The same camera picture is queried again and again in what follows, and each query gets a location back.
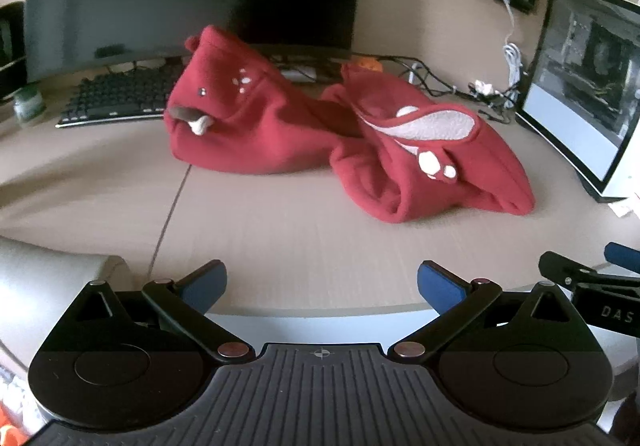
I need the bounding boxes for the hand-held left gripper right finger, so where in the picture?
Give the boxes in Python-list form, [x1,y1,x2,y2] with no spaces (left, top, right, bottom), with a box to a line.
[392,261,583,364]

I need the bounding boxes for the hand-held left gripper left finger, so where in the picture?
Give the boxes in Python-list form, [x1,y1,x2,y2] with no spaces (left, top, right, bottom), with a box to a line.
[65,260,251,362]

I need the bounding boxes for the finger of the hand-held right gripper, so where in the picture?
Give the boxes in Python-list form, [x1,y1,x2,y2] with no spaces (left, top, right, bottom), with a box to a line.
[604,242,640,275]
[539,251,640,288]

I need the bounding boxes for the red fleece hooded garment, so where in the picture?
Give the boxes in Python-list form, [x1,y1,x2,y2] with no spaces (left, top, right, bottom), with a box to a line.
[164,25,537,225]

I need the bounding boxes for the white paper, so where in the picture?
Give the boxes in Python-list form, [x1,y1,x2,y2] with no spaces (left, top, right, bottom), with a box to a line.
[609,198,640,218]

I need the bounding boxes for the lit computer monitor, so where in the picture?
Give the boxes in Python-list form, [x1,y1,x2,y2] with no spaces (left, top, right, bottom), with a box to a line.
[515,0,640,203]

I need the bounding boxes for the black keyboard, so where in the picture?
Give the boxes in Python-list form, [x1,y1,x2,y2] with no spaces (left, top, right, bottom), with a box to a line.
[55,61,188,129]

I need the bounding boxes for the orange pumpkin toy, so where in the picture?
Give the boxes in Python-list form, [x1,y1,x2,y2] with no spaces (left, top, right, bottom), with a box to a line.
[350,55,383,73]

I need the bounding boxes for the black object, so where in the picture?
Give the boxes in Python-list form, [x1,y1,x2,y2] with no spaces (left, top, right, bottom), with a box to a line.
[0,1,27,102]

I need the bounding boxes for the black cable bundle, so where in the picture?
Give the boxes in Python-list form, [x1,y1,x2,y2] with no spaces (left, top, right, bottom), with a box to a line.
[380,55,521,123]

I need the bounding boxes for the white coiled cable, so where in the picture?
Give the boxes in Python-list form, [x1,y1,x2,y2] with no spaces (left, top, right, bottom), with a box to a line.
[495,0,525,99]

